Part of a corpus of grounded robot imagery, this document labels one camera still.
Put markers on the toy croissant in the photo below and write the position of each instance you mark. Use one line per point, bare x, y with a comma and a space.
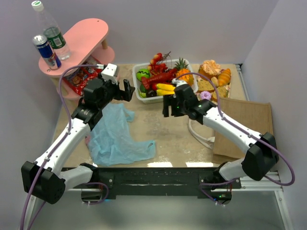
224, 78

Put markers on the pink three-tier shelf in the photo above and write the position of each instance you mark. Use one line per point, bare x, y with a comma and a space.
86, 38

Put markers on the green toy watermelon ball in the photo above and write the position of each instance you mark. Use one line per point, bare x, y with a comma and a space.
142, 73

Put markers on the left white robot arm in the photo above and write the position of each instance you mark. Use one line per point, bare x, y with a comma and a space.
44, 177

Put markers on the orange toy pineapple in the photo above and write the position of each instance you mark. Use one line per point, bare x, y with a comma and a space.
183, 72

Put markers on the purple toy donut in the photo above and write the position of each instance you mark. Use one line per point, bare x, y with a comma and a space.
205, 95

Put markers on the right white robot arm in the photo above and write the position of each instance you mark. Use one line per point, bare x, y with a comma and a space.
259, 157

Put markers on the toy bread slice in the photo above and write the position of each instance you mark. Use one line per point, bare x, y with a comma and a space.
222, 93
204, 85

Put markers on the yellow toy bananas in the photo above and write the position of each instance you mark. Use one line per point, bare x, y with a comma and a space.
164, 89

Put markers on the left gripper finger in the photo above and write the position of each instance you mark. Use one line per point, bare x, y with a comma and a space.
127, 86
126, 95

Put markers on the black base frame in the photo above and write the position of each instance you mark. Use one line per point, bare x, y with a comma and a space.
200, 182

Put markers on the floral serving tray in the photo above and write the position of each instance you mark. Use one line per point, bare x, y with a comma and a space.
226, 86

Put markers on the clear water bottle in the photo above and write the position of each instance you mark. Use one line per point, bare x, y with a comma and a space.
51, 30

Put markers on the blue plastic bag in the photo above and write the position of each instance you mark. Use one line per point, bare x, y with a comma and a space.
111, 143

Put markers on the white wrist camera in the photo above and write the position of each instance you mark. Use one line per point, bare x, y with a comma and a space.
177, 82
110, 73

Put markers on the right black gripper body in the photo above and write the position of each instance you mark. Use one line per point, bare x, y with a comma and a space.
173, 104

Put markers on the blue silver energy drink can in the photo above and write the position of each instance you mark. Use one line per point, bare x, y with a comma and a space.
46, 51

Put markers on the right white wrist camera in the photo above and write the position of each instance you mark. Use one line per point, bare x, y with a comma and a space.
177, 82

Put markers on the red cherry sprig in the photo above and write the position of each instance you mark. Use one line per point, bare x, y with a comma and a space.
157, 64

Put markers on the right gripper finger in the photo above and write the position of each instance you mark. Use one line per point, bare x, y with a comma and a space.
174, 106
166, 104

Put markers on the small toy bun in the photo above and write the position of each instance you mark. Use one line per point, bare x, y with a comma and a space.
215, 81

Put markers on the red toy lobster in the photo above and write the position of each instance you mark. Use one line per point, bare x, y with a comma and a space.
159, 78

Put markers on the dark toy grapes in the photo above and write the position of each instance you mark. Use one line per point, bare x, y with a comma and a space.
151, 93

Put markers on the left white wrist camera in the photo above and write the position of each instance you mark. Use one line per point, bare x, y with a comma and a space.
110, 73

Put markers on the white plastic basket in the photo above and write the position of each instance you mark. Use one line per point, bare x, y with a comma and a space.
140, 90

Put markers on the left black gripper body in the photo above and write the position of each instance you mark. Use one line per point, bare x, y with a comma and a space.
122, 89

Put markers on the red snack packet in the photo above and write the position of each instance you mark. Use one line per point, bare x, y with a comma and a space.
79, 78

